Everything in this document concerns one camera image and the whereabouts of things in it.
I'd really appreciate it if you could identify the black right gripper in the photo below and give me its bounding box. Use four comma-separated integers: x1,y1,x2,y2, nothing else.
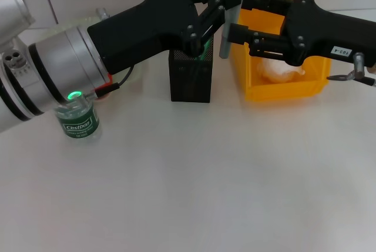
227,0,376,68

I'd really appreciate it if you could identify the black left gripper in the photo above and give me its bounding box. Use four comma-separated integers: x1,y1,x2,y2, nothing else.
87,0,243,75

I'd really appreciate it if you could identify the grey marker pen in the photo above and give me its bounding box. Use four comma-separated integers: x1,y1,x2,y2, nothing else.
219,0,250,59

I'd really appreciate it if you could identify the green utility knife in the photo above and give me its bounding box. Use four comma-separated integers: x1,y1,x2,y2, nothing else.
192,36,214,88

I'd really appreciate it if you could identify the white paper ball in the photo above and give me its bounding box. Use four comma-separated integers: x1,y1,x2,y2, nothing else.
257,57,306,84

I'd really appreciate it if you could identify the clear plastic water bottle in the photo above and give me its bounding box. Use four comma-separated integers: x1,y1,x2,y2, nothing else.
53,99,101,142

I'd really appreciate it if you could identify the black mesh pen holder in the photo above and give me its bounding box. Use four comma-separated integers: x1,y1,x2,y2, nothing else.
169,36,214,103

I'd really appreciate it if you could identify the green glass fruit plate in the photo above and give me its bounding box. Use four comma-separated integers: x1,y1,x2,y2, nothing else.
38,15,145,84

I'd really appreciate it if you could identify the yellow plastic bin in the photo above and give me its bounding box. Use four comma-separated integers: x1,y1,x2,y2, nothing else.
229,0,334,103

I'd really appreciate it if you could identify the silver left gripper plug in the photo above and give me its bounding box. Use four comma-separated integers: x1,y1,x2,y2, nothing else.
96,6,110,21

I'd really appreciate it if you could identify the grey right gripper cable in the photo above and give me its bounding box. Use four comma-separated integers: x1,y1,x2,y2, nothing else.
325,53,376,88

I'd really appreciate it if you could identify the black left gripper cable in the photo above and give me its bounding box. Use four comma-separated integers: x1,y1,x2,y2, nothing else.
93,63,137,99

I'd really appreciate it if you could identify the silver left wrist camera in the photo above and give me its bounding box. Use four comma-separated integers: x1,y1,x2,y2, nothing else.
0,0,36,49

